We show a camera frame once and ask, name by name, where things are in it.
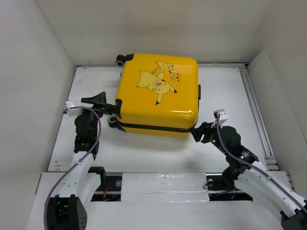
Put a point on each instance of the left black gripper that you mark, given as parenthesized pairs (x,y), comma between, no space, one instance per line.
(99,101)

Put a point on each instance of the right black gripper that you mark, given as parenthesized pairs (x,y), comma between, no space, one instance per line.
(197,132)

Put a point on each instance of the yellow hard-shell suitcase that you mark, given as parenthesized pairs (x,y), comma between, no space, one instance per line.
(157,95)

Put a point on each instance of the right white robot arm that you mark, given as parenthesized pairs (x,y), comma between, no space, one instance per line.
(246,173)

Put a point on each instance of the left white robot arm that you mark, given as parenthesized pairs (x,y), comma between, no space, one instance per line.
(65,206)

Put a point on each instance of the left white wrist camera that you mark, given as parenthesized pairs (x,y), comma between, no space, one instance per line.
(71,109)

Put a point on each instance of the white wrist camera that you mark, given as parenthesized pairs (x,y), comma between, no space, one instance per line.
(71,109)
(220,116)

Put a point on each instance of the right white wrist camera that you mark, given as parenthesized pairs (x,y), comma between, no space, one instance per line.
(220,116)

